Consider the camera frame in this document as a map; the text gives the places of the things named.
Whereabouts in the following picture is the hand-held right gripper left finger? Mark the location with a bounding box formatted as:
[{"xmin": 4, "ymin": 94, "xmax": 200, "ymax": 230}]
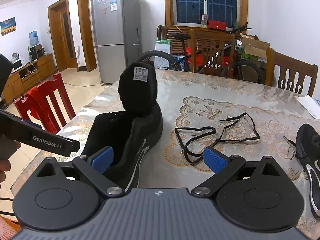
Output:
[{"xmin": 35, "ymin": 147, "xmax": 125, "ymax": 197}]

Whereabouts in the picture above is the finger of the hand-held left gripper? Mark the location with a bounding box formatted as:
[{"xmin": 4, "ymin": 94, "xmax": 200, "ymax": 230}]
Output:
[{"xmin": 60, "ymin": 137, "xmax": 81, "ymax": 156}]

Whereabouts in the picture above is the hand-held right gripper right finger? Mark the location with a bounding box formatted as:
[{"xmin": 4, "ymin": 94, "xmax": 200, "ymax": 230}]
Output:
[{"xmin": 191, "ymin": 147, "xmax": 288, "ymax": 197}]

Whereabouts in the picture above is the black shoelace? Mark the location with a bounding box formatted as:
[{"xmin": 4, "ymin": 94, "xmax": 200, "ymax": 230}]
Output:
[
  {"xmin": 175, "ymin": 112, "xmax": 261, "ymax": 164},
  {"xmin": 283, "ymin": 135, "xmax": 298, "ymax": 156}
]

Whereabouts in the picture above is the black sneaker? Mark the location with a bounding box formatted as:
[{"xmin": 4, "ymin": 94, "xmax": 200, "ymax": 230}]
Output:
[
  {"xmin": 80, "ymin": 62, "xmax": 164, "ymax": 193},
  {"xmin": 296, "ymin": 123, "xmax": 320, "ymax": 218}
]

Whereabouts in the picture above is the person's left hand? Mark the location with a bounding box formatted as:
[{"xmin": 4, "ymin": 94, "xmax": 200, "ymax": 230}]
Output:
[{"xmin": 0, "ymin": 142, "xmax": 22, "ymax": 183}]

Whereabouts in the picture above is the red cloth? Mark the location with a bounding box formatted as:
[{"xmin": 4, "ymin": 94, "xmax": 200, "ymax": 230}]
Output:
[{"xmin": 24, "ymin": 86, "xmax": 49, "ymax": 120}]

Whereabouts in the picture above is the red wooden chair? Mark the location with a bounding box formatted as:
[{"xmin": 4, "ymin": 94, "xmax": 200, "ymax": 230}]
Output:
[{"xmin": 14, "ymin": 72, "xmax": 76, "ymax": 134}]

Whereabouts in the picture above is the wooden cabinet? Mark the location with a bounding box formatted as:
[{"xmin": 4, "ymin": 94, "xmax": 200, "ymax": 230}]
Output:
[{"xmin": 0, "ymin": 53, "xmax": 57, "ymax": 104}]

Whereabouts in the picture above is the black bicycle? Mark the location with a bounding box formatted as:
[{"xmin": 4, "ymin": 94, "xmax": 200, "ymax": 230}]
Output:
[{"xmin": 136, "ymin": 22, "xmax": 265, "ymax": 84}]

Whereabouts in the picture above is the wooden door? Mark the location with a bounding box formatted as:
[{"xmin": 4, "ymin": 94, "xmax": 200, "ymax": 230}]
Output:
[{"xmin": 47, "ymin": 0, "xmax": 79, "ymax": 73}]

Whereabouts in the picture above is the red plastic bag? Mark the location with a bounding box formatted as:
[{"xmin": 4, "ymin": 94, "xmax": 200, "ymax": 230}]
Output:
[{"xmin": 187, "ymin": 47, "xmax": 210, "ymax": 73}]

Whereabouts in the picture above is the white paper sheet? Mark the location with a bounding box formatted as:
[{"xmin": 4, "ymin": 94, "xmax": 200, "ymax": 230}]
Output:
[{"xmin": 294, "ymin": 95, "xmax": 320, "ymax": 119}]

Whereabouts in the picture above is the brown wooden chair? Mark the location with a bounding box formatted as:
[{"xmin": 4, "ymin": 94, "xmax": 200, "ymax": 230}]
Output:
[
  {"xmin": 189, "ymin": 29, "xmax": 235, "ymax": 78},
  {"xmin": 265, "ymin": 47, "xmax": 319, "ymax": 97}
]

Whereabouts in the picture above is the white green carton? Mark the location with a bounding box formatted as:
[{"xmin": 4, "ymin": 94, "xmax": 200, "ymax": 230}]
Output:
[{"xmin": 155, "ymin": 39, "xmax": 172, "ymax": 68}]

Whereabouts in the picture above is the cardboard box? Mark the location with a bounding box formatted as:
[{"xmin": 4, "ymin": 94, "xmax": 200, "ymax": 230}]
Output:
[{"xmin": 241, "ymin": 36, "xmax": 270, "ymax": 60}]

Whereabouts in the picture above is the silver refrigerator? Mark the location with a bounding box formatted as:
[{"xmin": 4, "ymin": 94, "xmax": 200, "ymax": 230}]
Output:
[{"xmin": 90, "ymin": 0, "xmax": 143, "ymax": 84}]

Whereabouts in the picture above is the wooden bench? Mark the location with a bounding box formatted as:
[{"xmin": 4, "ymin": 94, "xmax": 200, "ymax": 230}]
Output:
[{"xmin": 157, "ymin": 24, "xmax": 259, "ymax": 55}]

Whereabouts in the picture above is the red box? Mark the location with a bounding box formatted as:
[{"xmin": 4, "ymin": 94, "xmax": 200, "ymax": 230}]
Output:
[{"xmin": 208, "ymin": 20, "xmax": 227, "ymax": 29}]

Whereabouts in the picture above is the barred window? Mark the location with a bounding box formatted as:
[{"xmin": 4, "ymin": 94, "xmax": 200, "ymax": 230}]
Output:
[{"xmin": 164, "ymin": 0, "xmax": 248, "ymax": 27}]

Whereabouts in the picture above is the floor power cable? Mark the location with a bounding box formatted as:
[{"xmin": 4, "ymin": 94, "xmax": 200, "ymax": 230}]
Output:
[{"xmin": 62, "ymin": 81, "xmax": 108, "ymax": 87}]

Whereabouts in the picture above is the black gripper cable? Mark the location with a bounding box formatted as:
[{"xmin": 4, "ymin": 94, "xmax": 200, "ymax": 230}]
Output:
[{"xmin": 0, "ymin": 197, "xmax": 18, "ymax": 222}]

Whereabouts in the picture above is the wall picture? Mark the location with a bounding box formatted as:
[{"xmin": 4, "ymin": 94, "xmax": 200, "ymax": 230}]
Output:
[{"xmin": 0, "ymin": 17, "xmax": 16, "ymax": 37}]

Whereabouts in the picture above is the wooden door frame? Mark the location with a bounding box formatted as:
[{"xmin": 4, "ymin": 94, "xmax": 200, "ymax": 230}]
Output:
[{"xmin": 77, "ymin": 0, "xmax": 107, "ymax": 72}]

